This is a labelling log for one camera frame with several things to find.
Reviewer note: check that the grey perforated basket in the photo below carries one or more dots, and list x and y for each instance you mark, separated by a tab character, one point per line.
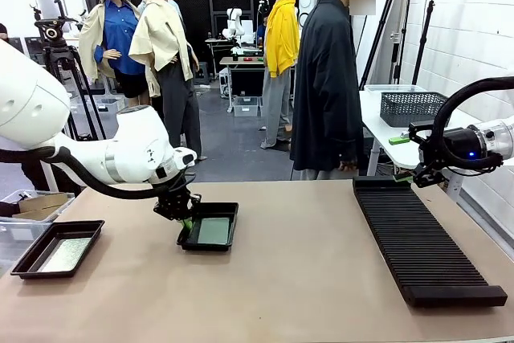
409	108

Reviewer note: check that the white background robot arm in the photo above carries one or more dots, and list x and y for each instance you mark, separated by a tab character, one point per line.
233	21

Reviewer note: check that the white round device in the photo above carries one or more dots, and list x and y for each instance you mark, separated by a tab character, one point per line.
307	1

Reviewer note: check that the black slotted PCB rack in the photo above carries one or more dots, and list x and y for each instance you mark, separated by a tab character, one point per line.
421	246

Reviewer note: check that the large clear plastic bin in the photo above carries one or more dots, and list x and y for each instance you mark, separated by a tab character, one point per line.
24	234

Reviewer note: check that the mannequin with cream jacket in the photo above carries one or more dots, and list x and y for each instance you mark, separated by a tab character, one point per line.
160	37

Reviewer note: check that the black ESD tray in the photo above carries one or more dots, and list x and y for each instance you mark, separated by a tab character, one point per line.
209	209
56	232

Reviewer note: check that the background person in black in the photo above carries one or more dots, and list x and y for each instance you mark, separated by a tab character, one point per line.
3	31

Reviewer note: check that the person's right hand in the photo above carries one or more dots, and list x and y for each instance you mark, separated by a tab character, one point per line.
347	165

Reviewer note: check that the clear plastic storage bin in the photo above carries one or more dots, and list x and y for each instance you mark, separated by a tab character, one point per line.
108	106
245	106

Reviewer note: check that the thin black stand pole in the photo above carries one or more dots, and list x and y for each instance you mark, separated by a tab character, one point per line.
423	29

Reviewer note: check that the white side table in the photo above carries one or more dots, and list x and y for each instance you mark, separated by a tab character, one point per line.
373	118

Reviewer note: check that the shallow clear plastic bin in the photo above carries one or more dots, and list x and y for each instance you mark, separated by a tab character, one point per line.
385	88

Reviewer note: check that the dark stool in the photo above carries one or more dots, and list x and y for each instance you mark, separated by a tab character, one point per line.
202	72

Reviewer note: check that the person in dark shirt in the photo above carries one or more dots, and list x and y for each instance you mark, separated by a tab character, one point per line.
325	98

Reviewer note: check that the black light stand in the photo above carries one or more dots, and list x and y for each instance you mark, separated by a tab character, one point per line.
387	9

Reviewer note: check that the mannequin with blue shirt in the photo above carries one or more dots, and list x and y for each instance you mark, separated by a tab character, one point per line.
118	37

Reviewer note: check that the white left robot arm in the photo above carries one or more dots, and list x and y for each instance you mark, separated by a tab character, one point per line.
132	146

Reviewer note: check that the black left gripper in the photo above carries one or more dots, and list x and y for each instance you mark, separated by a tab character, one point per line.
174	202

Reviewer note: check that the brown cardboard box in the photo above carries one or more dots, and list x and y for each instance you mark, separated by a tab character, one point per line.
40	202

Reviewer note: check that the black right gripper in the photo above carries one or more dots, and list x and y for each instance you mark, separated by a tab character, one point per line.
458	146

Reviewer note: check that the mannequin with yellow hoodie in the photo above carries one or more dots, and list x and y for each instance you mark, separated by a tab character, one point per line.
281	37

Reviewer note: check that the background work table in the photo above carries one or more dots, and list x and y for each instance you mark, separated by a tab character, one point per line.
241	61

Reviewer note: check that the person's right forearm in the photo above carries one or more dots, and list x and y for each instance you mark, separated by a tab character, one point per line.
349	142

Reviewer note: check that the black camera tripod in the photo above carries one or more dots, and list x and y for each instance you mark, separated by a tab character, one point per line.
52	33

